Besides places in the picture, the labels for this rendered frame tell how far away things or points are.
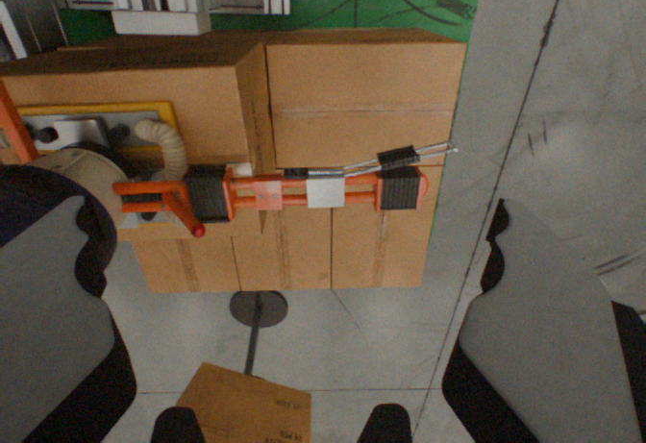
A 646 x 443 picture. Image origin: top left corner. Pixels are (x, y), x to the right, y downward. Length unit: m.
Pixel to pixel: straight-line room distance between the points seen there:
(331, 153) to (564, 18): 1.23
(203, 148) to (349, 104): 0.53
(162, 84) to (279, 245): 0.84
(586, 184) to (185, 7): 2.18
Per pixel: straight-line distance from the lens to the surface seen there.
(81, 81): 0.83
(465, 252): 2.33
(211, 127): 0.75
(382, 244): 1.42
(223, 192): 0.64
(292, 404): 1.99
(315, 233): 1.35
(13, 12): 1.30
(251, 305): 2.43
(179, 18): 0.67
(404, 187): 0.63
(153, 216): 0.84
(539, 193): 2.28
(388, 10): 1.66
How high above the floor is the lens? 1.63
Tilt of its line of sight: 59 degrees down
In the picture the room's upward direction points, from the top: 177 degrees clockwise
